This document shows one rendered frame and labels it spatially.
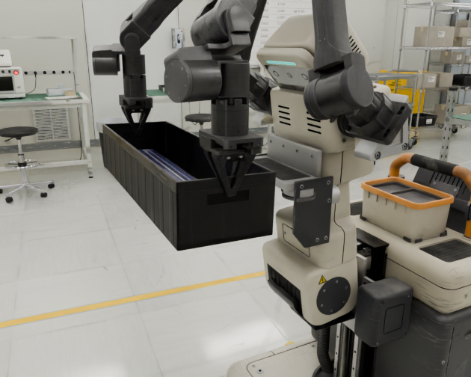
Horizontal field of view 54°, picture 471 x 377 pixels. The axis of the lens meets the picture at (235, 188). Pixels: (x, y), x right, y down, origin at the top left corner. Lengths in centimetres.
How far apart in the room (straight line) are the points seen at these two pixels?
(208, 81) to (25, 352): 192
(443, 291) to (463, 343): 19
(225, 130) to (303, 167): 42
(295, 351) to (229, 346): 55
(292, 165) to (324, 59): 32
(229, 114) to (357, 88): 26
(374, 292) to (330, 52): 59
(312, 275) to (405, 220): 33
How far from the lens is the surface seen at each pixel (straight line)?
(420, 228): 133
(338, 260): 116
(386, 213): 137
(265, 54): 109
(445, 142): 274
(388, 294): 119
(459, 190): 150
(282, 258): 121
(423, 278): 126
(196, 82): 62
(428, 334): 131
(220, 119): 68
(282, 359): 170
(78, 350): 231
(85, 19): 632
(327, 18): 90
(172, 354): 219
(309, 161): 105
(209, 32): 69
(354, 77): 84
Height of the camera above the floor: 133
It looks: 18 degrees down
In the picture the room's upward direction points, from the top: straight up
